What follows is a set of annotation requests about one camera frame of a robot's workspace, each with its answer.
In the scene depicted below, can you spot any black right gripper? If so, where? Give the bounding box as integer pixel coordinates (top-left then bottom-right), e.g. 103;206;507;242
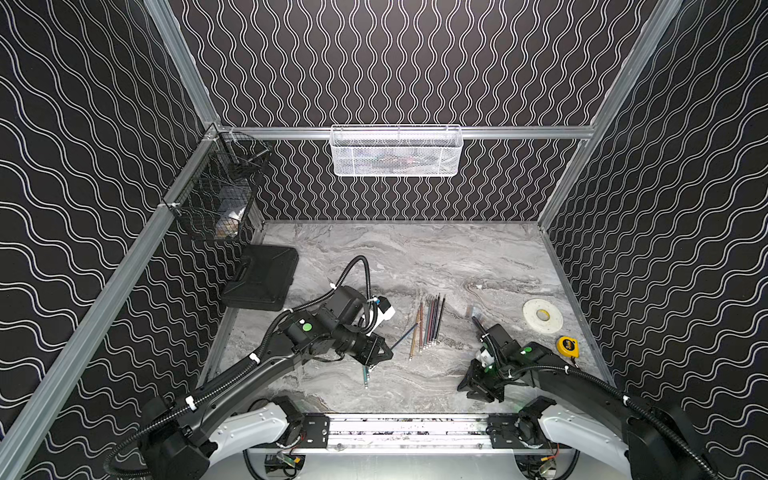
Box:
454;357;508;399

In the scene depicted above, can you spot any black pencil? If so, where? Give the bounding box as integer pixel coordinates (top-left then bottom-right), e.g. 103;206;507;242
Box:
432;297;446;343

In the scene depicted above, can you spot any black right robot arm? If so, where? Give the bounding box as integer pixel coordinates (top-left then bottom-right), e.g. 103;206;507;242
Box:
457;318;718;479

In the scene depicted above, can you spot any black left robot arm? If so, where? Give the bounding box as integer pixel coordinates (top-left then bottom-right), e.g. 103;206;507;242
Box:
103;279;395;479

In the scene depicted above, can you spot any white tape roll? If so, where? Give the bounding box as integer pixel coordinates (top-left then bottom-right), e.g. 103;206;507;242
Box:
522;299;564;334

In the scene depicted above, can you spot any yellow tape measure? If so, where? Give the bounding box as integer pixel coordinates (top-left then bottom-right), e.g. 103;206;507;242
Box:
556;336;580;360

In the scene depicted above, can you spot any black plastic case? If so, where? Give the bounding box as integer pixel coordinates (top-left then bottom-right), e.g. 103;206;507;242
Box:
221;245;299;312

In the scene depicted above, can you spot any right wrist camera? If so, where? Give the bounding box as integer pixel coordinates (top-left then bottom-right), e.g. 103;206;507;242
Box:
475;348;495;369

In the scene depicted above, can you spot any white wire basket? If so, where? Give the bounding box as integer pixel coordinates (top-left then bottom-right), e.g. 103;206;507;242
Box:
329;134;464;177

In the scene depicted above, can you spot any black wire basket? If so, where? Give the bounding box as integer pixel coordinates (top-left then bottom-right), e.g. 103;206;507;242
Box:
170;132;275;243

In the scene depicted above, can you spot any aluminium back rail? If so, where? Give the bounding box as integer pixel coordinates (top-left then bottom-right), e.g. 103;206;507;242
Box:
220;125;595;141

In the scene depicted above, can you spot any aluminium corner post right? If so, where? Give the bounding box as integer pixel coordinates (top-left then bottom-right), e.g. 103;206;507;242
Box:
538;0;683;232

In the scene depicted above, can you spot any aluminium corner post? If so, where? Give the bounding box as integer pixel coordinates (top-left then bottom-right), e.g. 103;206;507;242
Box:
144;0;221;127
538;0;683;232

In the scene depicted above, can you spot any aluminium left side rail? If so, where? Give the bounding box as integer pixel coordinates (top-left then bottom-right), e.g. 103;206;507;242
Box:
1;124;219;479

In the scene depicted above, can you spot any aluminium corner post left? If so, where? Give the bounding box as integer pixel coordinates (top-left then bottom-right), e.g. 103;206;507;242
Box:
144;0;221;127

